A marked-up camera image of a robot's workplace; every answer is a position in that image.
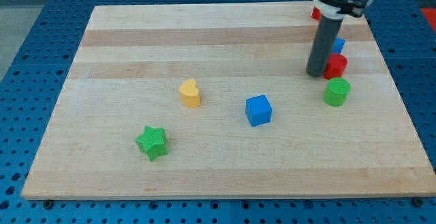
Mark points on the yellow heart block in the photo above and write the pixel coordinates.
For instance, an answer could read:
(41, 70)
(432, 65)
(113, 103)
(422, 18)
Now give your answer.
(190, 94)

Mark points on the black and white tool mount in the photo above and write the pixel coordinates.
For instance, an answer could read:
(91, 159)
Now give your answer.
(335, 4)

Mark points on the blue cube block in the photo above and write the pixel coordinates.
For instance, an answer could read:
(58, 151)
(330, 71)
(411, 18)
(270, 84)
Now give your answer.
(258, 110)

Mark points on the small blue block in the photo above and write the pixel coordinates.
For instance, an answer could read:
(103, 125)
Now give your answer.
(338, 45)

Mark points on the red cylinder block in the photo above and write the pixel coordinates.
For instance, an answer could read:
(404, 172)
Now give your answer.
(336, 66)

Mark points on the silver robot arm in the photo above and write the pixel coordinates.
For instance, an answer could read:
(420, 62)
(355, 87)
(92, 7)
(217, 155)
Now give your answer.
(332, 14)

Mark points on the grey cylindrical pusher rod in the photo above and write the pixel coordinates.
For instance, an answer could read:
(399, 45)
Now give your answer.
(323, 45)

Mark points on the green star block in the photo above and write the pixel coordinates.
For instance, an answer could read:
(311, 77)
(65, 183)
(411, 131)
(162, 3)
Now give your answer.
(153, 142)

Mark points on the small red block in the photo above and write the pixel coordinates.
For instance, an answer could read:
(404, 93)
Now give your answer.
(316, 14)

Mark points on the wooden board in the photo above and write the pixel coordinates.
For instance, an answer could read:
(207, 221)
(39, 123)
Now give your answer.
(126, 75)

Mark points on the green cylinder block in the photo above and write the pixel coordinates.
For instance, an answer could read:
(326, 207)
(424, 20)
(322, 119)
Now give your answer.
(336, 92)

